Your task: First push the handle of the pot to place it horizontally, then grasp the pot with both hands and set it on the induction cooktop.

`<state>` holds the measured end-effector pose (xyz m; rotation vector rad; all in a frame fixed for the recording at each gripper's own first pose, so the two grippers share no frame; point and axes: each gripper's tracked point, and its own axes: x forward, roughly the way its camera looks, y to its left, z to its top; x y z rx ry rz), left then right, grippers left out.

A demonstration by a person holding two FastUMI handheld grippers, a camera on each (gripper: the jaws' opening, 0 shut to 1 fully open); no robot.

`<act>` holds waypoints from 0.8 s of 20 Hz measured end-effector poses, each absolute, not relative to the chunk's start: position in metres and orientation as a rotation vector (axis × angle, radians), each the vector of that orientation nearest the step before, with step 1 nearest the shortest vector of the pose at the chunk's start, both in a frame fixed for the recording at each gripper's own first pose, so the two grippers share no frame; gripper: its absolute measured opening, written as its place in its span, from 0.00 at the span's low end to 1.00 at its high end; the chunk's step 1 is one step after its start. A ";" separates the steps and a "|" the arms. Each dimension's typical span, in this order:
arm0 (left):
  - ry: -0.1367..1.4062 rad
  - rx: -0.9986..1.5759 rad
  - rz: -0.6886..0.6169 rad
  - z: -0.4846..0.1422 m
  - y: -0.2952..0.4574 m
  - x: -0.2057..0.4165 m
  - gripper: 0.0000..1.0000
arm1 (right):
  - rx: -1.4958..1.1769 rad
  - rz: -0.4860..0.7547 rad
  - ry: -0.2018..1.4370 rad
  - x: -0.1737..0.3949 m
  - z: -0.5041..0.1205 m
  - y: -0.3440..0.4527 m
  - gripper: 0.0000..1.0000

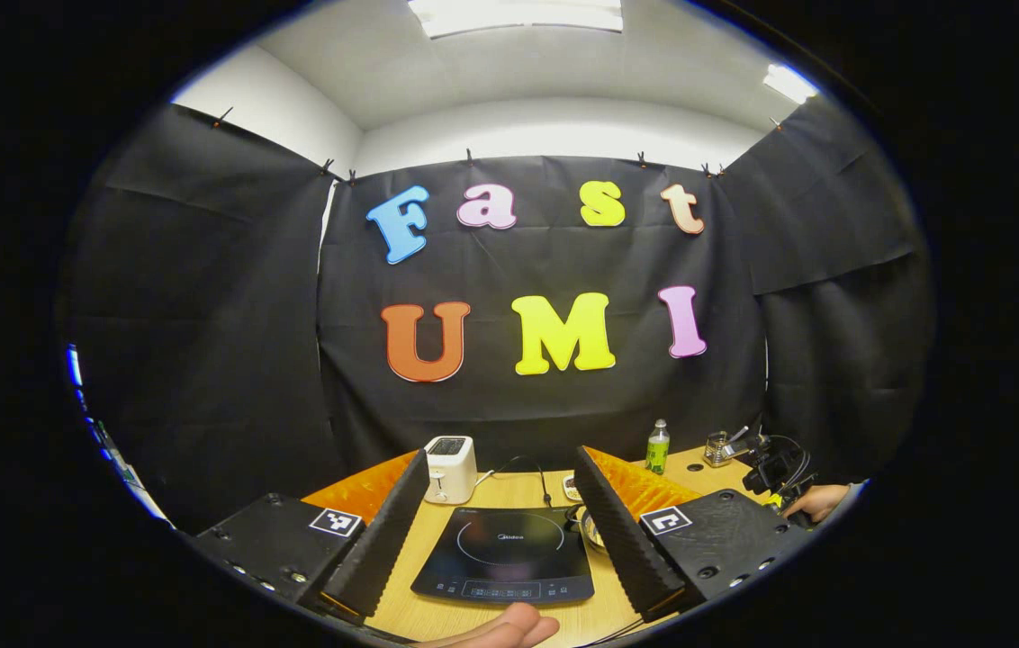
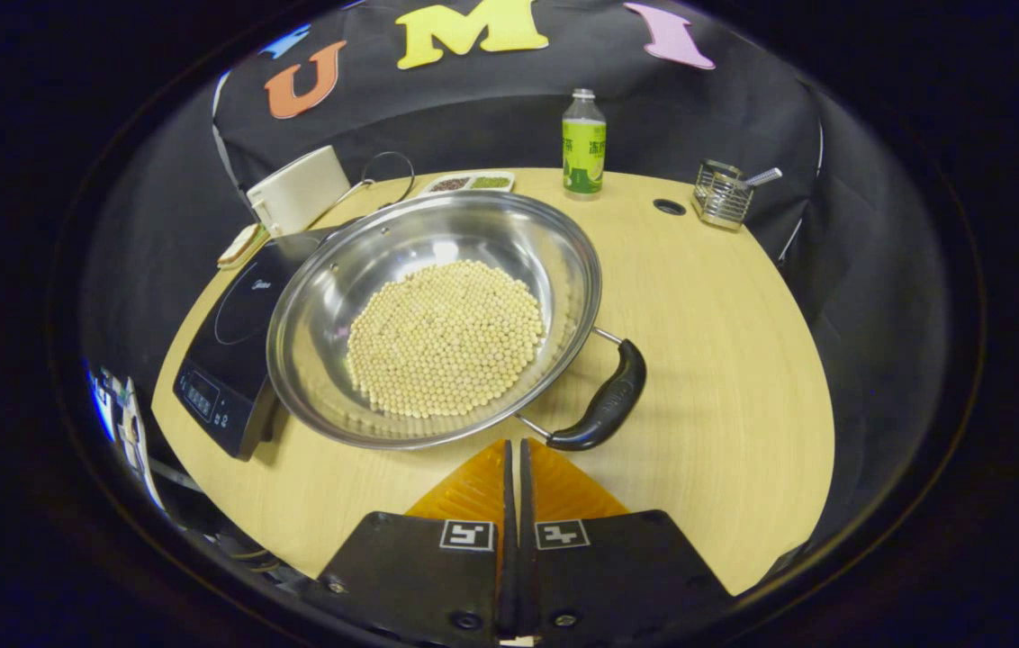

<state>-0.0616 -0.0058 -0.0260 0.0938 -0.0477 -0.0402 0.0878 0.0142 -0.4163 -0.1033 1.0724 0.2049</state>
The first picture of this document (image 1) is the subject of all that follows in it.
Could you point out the white divided dish of beans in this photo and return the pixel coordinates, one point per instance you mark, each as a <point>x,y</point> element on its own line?
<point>570,488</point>

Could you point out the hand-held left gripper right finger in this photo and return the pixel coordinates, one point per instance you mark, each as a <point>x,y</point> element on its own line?
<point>622,540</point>

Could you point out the white toaster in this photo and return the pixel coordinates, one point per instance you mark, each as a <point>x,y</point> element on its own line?
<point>448,472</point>

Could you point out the green drink bottle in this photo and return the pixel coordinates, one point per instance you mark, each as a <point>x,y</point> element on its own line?
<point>657,450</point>

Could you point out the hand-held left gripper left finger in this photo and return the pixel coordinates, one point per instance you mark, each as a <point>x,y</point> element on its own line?
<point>383,540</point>

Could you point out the black induction cooktop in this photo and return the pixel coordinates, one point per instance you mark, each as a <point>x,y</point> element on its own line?
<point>500,558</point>

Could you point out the large ceiling light panel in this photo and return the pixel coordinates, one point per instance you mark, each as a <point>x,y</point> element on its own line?
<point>518,16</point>

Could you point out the small ceiling light panel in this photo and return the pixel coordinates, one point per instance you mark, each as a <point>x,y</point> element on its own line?
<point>789,83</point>

